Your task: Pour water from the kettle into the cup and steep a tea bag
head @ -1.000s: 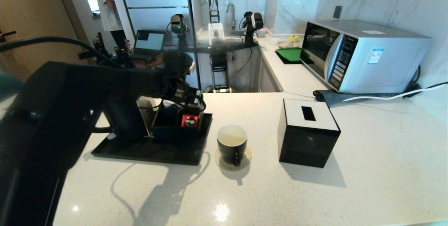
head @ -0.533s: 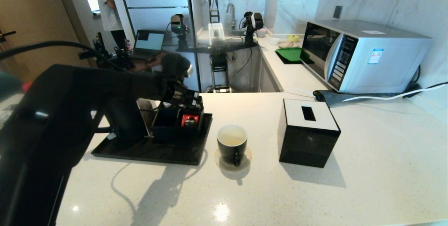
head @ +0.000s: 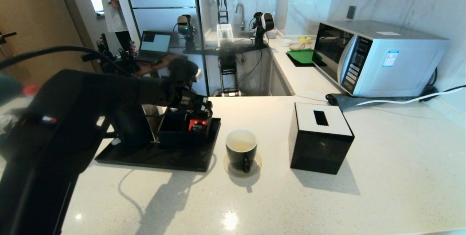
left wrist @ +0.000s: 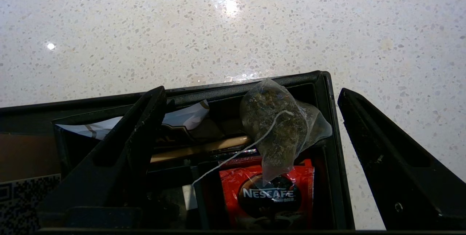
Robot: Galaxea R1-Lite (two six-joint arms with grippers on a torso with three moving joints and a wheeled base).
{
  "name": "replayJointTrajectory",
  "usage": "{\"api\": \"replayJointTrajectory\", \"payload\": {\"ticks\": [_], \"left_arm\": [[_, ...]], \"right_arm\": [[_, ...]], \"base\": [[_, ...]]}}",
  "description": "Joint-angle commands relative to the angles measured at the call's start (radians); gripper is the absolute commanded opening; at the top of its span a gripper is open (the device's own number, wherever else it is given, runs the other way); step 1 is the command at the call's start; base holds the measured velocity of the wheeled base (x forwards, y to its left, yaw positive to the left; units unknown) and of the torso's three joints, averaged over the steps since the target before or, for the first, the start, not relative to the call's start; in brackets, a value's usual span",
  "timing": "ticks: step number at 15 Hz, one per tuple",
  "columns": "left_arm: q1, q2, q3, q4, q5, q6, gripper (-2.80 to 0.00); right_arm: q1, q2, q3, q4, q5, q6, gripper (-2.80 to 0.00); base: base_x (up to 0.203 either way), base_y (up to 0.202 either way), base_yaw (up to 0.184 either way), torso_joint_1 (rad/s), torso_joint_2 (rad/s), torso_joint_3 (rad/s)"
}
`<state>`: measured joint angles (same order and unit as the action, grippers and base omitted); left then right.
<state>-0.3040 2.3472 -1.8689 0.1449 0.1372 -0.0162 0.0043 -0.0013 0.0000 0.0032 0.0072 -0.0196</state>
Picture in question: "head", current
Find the water bottle red cap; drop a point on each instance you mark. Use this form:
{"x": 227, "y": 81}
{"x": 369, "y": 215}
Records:
{"x": 30, "y": 90}

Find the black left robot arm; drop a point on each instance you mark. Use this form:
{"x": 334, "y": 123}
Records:
{"x": 54, "y": 136}

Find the open laptop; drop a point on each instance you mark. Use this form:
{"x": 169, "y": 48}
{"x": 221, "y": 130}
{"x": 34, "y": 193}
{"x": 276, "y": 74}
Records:
{"x": 154, "y": 43}

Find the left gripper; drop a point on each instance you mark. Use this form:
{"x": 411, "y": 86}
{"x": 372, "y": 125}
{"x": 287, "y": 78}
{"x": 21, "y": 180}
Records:
{"x": 191, "y": 104}

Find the white black robot arm joint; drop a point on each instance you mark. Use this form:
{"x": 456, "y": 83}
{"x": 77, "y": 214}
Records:
{"x": 263, "y": 23}

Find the black electric kettle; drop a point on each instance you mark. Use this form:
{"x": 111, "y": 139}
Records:
{"x": 134, "y": 129}

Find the person in grey shirt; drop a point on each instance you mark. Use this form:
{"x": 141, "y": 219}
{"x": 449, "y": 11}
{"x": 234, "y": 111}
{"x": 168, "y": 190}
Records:
{"x": 113, "y": 9}

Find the beige plate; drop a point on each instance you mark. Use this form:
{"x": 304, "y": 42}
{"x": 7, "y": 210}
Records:
{"x": 298, "y": 47}

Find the chrome faucet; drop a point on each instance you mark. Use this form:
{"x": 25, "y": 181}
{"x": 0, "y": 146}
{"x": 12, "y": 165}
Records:
{"x": 241, "y": 12}

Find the clear acrylic sign stand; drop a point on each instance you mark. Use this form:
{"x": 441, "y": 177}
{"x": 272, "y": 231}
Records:
{"x": 152, "y": 125}

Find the silver microwave oven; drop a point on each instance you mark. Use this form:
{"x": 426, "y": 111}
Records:
{"x": 400, "y": 67}

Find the yellow bowl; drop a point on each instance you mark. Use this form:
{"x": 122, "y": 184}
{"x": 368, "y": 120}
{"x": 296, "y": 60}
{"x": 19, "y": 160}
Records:
{"x": 305, "y": 40}

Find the black mug white inside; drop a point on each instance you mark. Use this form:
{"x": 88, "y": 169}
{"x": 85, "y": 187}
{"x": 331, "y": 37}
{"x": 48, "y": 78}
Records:
{"x": 236, "y": 160}

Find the teal chair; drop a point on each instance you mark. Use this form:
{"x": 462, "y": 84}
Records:
{"x": 9, "y": 87}

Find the black rectangular tray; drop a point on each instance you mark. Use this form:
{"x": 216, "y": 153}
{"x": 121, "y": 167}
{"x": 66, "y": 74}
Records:
{"x": 174, "y": 158}

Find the dark wall outlet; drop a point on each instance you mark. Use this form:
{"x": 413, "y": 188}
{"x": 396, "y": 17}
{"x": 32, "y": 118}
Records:
{"x": 351, "y": 12}

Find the black compartment organizer box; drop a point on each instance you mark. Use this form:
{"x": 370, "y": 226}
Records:
{"x": 174, "y": 137}

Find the brown wooden desk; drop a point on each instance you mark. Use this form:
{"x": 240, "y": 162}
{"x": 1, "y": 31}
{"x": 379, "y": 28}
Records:
{"x": 174, "y": 58}

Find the small white cup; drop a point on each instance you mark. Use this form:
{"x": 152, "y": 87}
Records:
{"x": 285, "y": 43}

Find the robot arm joint green light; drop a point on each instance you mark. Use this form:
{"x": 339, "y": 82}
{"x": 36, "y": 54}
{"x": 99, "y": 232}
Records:
{"x": 185, "y": 27}

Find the red plastic snack packet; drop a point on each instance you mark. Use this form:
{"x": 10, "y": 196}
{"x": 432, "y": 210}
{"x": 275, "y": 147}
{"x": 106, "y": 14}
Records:
{"x": 192, "y": 123}

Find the black tissue box silver lid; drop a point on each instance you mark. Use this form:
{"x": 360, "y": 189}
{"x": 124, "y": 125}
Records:
{"x": 316, "y": 147}

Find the brown wooden door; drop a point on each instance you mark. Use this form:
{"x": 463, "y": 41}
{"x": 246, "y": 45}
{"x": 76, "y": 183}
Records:
{"x": 36, "y": 16}

